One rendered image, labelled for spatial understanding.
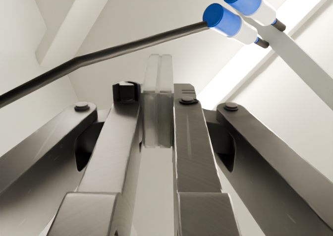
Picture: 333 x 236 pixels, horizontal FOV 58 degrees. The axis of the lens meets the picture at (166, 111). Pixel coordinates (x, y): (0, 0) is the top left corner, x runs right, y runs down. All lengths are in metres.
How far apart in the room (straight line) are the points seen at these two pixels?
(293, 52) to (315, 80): 0.11
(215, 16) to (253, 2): 0.10
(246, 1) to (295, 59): 0.30
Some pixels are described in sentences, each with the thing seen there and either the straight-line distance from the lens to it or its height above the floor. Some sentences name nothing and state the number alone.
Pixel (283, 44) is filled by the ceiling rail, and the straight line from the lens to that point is 1.04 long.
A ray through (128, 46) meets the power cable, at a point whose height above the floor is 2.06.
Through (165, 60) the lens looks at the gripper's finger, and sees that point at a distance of 0.18.
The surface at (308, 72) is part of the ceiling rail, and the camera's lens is 0.99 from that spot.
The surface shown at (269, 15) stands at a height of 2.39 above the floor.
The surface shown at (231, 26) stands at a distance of 0.81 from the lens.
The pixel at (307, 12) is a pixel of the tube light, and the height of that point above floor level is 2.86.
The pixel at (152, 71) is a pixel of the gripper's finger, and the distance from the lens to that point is 0.16.
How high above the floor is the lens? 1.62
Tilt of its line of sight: 48 degrees up
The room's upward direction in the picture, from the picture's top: 96 degrees clockwise
